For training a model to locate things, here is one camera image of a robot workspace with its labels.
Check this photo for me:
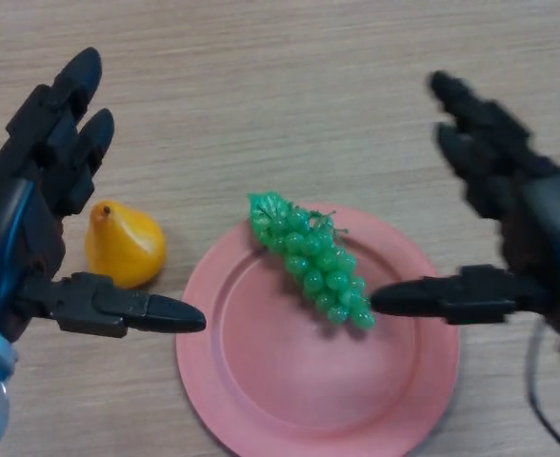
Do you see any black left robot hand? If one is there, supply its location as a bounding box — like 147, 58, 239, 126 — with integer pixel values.
0, 46, 208, 340

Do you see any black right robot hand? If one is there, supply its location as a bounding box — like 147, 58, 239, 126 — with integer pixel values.
370, 70, 560, 334

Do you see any green grapes bunch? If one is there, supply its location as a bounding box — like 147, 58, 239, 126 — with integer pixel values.
247, 190, 377, 331

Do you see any pink round plate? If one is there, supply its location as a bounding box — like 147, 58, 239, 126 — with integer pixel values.
174, 204, 461, 457

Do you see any yellow pear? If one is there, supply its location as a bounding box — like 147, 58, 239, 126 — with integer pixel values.
84, 199, 168, 289

